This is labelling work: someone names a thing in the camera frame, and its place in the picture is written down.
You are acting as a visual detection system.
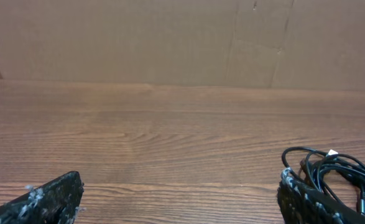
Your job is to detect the black USB cable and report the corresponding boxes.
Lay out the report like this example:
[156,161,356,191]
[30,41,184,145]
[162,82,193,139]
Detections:
[281,146,365,217]

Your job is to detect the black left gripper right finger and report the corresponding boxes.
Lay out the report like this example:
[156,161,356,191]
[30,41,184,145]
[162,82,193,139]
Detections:
[277,167,365,224]

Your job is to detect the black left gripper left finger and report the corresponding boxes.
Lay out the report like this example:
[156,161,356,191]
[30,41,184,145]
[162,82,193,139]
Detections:
[0,170,84,224]

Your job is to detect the brown cardboard back panel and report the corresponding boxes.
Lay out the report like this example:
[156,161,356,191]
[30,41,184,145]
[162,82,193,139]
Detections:
[0,0,365,90]

